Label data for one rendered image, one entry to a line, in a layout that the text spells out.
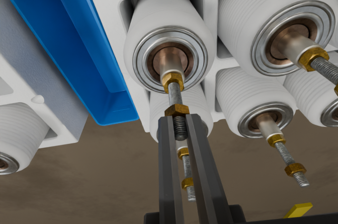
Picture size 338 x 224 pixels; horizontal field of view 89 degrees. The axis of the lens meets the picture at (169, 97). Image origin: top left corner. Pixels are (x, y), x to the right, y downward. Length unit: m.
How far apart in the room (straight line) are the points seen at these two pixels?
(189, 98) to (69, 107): 0.26
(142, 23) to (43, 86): 0.24
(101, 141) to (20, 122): 0.40
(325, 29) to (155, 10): 0.16
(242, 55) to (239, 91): 0.08
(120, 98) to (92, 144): 0.31
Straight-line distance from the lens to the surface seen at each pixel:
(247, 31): 0.19
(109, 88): 0.53
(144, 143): 0.72
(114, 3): 0.24
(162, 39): 0.16
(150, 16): 0.17
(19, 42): 0.36
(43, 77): 0.37
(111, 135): 0.69
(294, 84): 0.34
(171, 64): 0.15
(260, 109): 0.26
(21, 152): 0.36
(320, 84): 0.32
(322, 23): 0.22
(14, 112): 0.39
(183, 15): 0.17
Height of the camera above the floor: 0.41
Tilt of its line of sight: 49 degrees down
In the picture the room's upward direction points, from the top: 174 degrees clockwise
